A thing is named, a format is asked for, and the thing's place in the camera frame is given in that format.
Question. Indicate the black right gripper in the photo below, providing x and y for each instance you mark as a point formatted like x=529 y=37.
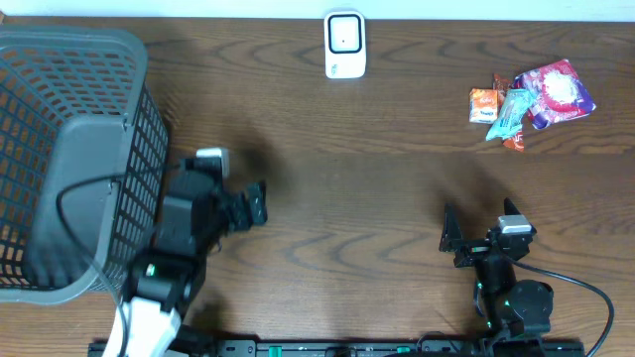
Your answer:
x=451 y=240

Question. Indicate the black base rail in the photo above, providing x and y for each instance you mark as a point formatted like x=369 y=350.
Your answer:
x=428 y=347

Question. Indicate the grey plastic lattice basket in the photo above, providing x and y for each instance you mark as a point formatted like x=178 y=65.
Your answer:
x=82 y=142

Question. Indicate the orange Kleenex tissue pack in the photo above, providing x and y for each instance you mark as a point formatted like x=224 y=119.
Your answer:
x=483 y=106

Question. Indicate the red blue snack bag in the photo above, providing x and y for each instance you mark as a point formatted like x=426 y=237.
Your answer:
x=560 y=96

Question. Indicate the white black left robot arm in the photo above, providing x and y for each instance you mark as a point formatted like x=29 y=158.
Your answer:
x=165 y=277

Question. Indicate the teal flushable wipes packet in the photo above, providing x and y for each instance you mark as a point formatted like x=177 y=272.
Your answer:
x=509 y=121

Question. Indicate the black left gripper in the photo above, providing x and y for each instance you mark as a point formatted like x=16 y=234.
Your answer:
x=237 y=211

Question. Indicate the orange snack bar wrapper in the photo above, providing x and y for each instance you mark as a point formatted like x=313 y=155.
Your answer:
x=502 y=86

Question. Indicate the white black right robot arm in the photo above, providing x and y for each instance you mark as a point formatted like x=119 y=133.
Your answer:
x=517 y=312

